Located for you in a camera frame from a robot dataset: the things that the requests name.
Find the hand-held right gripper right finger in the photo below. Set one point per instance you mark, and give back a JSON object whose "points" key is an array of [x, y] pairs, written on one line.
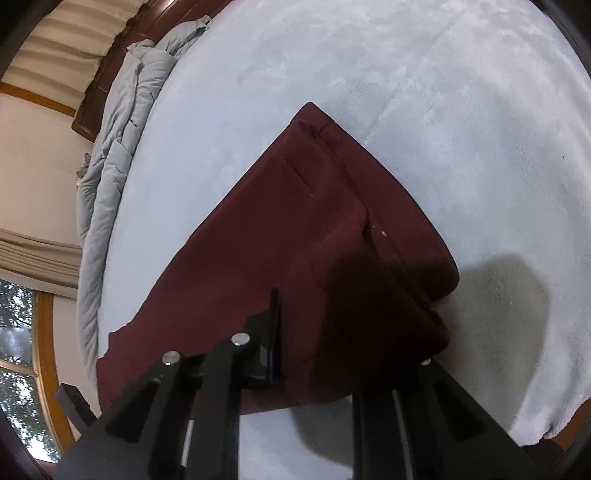
{"points": [[411, 415]]}

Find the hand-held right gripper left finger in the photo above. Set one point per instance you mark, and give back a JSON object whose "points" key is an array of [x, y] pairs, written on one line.
{"points": [[270, 341]]}

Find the maroon pants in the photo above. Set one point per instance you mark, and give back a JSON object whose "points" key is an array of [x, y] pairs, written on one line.
{"points": [[304, 258]]}

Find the small black object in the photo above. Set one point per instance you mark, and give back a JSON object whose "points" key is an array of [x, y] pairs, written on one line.
{"points": [[71, 401]]}

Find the light blue fleece blanket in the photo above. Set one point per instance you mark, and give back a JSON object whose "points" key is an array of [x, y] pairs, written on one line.
{"points": [[369, 138]]}

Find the grey quilted comforter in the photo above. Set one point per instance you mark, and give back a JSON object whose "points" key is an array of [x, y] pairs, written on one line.
{"points": [[115, 152]]}

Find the beige curtain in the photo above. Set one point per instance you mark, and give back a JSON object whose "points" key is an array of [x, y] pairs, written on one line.
{"points": [[39, 261]]}

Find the wooden framed window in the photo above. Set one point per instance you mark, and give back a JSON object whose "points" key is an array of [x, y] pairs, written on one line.
{"points": [[23, 369]]}

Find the dark wooden headboard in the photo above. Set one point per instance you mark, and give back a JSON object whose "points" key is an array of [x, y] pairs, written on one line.
{"points": [[115, 60]]}

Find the cream curtain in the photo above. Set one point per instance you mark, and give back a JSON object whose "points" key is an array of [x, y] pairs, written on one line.
{"points": [[64, 41]]}

